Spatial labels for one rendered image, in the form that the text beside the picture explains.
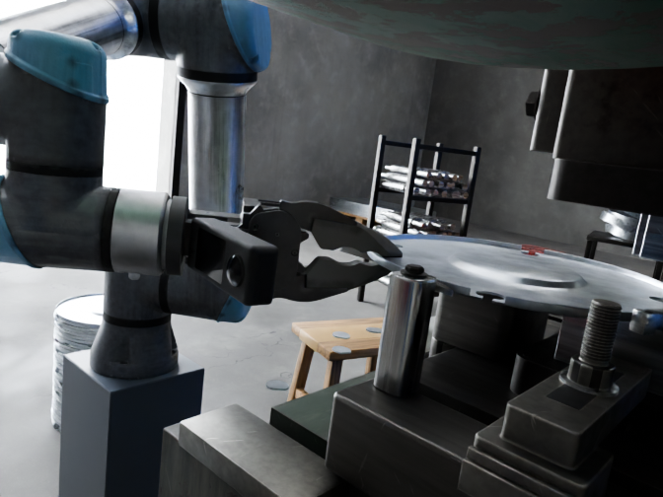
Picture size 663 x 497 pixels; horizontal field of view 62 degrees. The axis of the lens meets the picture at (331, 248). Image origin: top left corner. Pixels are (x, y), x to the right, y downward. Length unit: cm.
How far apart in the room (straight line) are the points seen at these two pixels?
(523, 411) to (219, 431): 25
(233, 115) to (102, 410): 52
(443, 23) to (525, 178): 757
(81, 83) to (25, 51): 4
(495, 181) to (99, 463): 722
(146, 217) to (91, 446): 65
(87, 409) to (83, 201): 62
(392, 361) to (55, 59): 34
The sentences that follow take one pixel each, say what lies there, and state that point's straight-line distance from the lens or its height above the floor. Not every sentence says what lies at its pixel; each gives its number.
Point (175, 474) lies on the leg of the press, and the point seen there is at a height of 59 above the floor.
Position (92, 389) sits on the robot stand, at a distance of 104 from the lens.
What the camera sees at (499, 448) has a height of 73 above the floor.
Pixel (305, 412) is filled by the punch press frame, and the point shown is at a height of 65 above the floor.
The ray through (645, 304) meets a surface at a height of 78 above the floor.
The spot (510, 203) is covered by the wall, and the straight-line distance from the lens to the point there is 781.
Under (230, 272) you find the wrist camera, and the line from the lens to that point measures 42.
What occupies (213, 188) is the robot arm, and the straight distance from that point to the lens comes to 87.
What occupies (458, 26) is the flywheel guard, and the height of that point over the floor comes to 92.
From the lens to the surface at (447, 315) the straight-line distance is 55.
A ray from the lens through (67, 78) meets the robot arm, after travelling 49.
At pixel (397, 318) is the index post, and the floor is 76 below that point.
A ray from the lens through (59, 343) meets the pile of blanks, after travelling 169.
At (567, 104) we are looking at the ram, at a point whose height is 93.
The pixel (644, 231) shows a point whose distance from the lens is 52.
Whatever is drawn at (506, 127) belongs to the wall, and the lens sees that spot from 792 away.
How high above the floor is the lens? 88
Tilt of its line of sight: 11 degrees down
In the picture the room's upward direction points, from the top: 7 degrees clockwise
